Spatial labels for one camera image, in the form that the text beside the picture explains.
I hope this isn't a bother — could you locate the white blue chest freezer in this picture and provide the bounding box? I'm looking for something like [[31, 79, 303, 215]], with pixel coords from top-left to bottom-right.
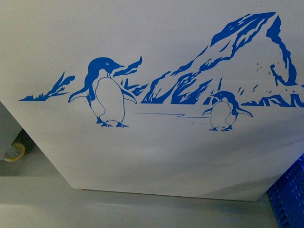
[[0, 0, 304, 201]]

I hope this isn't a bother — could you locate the yellow tape roll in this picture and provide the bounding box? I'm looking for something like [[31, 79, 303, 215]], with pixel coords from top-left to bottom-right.
[[3, 142, 26, 162]]

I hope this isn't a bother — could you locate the blue perforated plastic crate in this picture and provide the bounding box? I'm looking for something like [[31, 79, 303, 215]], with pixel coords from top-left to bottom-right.
[[267, 156, 304, 228]]

